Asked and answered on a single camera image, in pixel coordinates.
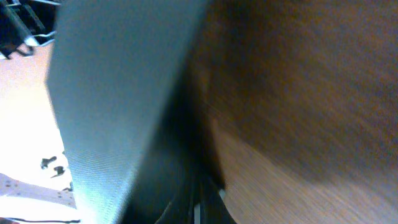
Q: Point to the black storage box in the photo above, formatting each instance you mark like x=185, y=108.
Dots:
x=125, y=107

